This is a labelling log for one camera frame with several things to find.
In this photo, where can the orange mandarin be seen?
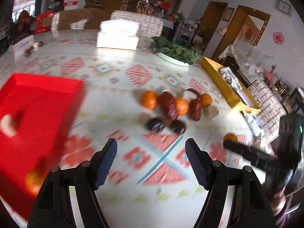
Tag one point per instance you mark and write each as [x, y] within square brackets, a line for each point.
[182, 106]
[230, 137]
[206, 100]

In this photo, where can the red jujube date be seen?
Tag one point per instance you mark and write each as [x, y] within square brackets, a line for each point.
[195, 109]
[168, 106]

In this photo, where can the yellow cardboard tray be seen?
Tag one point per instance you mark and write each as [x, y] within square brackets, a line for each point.
[211, 68]

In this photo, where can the red plastic tray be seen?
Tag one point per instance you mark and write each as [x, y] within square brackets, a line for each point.
[43, 108]

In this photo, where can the patterned chair right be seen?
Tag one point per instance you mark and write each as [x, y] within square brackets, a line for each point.
[271, 110]

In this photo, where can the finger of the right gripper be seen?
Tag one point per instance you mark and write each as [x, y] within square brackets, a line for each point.
[249, 153]

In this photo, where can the white plate of spinach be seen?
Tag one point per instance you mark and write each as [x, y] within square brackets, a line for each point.
[173, 52]

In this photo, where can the person right hand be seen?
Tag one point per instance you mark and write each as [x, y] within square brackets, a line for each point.
[279, 204]

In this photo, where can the beige sugarcane chunk back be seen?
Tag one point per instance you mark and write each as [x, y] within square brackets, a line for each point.
[211, 112]

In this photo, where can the patterned chair back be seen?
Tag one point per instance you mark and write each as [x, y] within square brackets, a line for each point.
[149, 26]

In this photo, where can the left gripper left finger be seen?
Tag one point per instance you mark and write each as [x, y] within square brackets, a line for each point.
[53, 207]

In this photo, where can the dark plum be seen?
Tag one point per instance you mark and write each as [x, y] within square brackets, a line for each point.
[155, 125]
[178, 127]

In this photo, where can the brown chair back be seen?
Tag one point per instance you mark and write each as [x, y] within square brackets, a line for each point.
[78, 19]

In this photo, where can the white tissue pack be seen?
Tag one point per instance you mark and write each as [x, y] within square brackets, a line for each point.
[118, 34]

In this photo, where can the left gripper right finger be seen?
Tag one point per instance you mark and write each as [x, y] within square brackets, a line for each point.
[250, 206]

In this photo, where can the small items on table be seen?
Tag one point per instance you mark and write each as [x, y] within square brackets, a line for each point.
[32, 48]

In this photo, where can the patterned chair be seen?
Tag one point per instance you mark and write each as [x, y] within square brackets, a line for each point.
[149, 26]
[271, 110]

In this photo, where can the cleaning wipes pack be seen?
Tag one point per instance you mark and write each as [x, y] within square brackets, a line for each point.
[254, 125]

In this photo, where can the beige sugarcane chunk front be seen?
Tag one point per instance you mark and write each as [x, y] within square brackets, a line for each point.
[7, 126]

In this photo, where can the orange mandarin fruit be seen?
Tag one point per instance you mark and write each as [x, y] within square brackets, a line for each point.
[149, 100]

